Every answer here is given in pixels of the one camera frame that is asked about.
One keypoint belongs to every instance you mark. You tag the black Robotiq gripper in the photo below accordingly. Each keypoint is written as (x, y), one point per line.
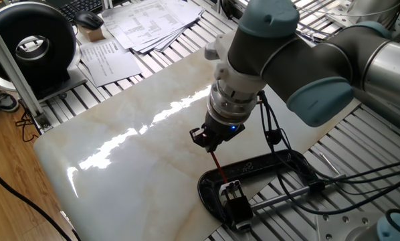
(221, 130)

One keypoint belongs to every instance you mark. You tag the red pencil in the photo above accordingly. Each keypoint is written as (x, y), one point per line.
(219, 167)

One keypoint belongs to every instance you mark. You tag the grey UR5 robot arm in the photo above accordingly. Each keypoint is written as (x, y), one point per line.
(303, 60)

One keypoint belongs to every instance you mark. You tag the small black white pencil sharpener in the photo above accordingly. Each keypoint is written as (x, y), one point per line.
(236, 207)

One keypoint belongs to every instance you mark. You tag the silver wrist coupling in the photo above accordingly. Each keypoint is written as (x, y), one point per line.
(230, 103)

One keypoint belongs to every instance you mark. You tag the black metal C-clamp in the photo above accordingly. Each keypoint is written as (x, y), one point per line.
(253, 165)

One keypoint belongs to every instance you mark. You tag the white marble tile slab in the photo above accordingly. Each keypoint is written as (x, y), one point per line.
(136, 174)

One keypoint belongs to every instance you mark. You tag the single white printed sheet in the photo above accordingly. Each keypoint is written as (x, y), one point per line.
(109, 63)

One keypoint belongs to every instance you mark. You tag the white printed paper stack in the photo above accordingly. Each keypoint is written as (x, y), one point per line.
(146, 23)

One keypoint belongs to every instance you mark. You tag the small wooden block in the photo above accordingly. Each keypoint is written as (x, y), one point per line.
(92, 34)

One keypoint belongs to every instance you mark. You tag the black computer mouse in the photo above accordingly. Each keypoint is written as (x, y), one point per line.
(88, 20)

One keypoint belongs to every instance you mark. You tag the black keyboard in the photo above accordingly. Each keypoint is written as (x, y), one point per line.
(79, 6)

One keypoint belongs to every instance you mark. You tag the grey white sneaker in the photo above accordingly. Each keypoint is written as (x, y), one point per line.
(6, 102)

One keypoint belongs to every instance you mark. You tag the white printed wrist mount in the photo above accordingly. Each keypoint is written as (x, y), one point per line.
(233, 77)

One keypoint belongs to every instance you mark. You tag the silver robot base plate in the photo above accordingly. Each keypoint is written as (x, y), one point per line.
(340, 224)

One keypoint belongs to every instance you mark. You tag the grey aluminium table rail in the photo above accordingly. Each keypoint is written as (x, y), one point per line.
(387, 114)

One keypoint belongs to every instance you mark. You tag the aluminium frame profile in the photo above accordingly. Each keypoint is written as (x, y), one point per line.
(12, 70)

